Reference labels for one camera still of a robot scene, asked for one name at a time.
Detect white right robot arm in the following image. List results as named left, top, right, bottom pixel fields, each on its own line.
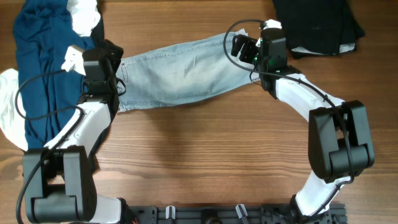
left=225, top=28, right=375, bottom=223

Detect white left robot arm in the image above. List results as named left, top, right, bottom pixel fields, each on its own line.
left=16, top=39, right=129, bottom=223

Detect folded dark green garment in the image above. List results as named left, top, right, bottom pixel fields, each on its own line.
left=273, top=0, right=365, bottom=59

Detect black garment under pile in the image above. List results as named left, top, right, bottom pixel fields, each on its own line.
left=90, top=17, right=104, bottom=47

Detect white garment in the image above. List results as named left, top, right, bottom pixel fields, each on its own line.
left=1, top=0, right=101, bottom=151

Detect light blue denim shorts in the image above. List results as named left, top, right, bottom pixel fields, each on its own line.
left=116, top=29, right=259, bottom=112

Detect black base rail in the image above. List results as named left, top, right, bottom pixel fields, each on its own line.
left=124, top=203, right=348, bottom=224

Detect blue shirt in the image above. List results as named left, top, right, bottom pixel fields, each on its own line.
left=13, top=0, right=95, bottom=148

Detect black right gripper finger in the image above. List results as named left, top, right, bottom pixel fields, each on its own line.
left=239, top=42, right=258, bottom=63
left=231, top=34, right=249, bottom=57

